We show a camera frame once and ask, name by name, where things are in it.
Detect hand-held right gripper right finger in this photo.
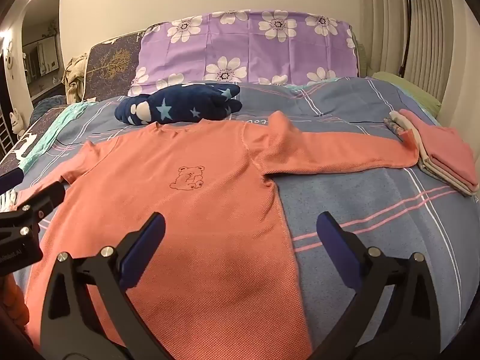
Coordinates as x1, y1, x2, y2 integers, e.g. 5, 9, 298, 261
311, 212, 442, 360

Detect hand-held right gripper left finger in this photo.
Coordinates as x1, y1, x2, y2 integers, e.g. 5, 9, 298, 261
39, 212, 177, 360

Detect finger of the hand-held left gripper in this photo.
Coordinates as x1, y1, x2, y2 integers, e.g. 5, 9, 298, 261
0, 170, 25, 193
0, 181, 67, 238

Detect orange long-sleeve bear shirt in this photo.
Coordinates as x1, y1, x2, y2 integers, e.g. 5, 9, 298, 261
15, 111, 420, 360

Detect beige crumpled clothes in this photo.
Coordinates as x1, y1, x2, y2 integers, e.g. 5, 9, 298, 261
62, 56, 90, 104

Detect stack of folded clothes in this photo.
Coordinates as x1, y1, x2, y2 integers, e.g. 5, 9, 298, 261
389, 111, 472, 197

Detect dark white-print bedspread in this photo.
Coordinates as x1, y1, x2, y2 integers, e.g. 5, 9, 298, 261
0, 107, 76, 178

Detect blue plaid bed cover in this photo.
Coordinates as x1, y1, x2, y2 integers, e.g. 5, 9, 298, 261
0, 77, 480, 360

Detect white ladder rack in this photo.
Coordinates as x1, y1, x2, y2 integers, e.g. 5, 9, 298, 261
0, 112, 14, 155

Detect white cat figurine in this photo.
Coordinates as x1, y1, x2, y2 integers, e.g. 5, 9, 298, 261
9, 108, 25, 136

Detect teal cloth strip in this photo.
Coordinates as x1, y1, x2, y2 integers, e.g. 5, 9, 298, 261
18, 102, 91, 171

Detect blue knit blanket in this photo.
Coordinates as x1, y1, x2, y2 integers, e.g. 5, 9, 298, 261
31, 95, 69, 121

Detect patterned folded garment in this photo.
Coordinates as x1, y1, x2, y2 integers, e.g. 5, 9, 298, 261
383, 117, 407, 139

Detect navy star-print fleece blanket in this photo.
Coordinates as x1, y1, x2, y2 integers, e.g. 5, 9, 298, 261
114, 83, 243, 125

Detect pink folded garment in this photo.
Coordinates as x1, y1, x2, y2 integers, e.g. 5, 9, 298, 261
398, 109, 479, 192

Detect dark tree-print pillow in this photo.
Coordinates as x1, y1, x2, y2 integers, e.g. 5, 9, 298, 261
83, 32, 151, 102

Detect green pillow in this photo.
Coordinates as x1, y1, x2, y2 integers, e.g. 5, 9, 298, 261
371, 71, 442, 115

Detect purple floral pillow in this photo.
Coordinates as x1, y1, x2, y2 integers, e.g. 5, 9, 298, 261
128, 10, 359, 96

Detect white pleated curtain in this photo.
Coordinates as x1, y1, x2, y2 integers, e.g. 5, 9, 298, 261
369, 0, 480, 128

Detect black floor lamp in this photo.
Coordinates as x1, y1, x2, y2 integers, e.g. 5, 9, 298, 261
397, 0, 419, 77

